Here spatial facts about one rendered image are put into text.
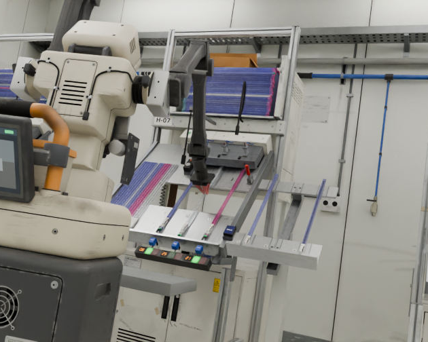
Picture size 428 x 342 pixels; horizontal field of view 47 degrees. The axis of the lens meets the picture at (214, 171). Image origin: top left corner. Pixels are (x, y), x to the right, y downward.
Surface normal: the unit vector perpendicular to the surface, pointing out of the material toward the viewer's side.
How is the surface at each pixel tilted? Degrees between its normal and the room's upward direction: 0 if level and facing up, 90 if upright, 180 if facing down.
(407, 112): 90
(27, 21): 90
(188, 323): 90
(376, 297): 90
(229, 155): 45
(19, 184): 115
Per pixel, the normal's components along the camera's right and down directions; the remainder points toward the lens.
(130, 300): -0.38, -0.17
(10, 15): 0.91, 0.09
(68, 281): -0.15, -0.14
